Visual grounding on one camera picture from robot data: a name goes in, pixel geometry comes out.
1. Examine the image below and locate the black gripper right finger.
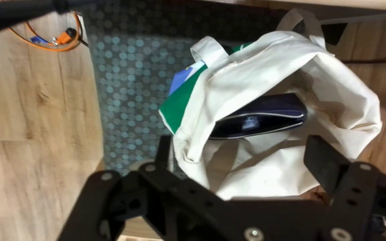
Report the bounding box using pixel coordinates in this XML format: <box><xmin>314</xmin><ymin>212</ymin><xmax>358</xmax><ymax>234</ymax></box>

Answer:
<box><xmin>305</xmin><ymin>136</ymin><xmax>380</xmax><ymax>241</ymax></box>

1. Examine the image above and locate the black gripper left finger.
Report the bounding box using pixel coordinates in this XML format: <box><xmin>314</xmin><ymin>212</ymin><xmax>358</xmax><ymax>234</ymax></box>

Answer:
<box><xmin>57</xmin><ymin>136</ymin><xmax>173</xmax><ymax>241</ymax></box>

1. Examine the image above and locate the white cloth tote bag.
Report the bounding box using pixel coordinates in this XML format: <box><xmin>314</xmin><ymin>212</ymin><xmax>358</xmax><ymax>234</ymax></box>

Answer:
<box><xmin>160</xmin><ymin>10</ymin><xmax>382</xmax><ymax>200</ymax></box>

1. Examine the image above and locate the dark pouch inside bag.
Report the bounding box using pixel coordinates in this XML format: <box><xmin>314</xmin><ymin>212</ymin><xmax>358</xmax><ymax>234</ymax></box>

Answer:
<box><xmin>211</xmin><ymin>94</ymin><xmax>309</xmax><ymax>140</ymax></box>

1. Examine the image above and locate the blue patterned rug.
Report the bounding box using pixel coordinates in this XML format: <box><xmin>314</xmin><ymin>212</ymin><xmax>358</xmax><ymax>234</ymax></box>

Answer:
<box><xmin>82</xmin><ymin>0</ymin><xmax>283</xmax><ymax>175</ymax></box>

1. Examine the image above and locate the orange cable coil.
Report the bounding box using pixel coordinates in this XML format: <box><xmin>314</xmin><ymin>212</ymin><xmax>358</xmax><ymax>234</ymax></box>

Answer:
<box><xmin>8</xmin><ymin>10</ymin><xmax>90</xmax><ymax>54</ymax></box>

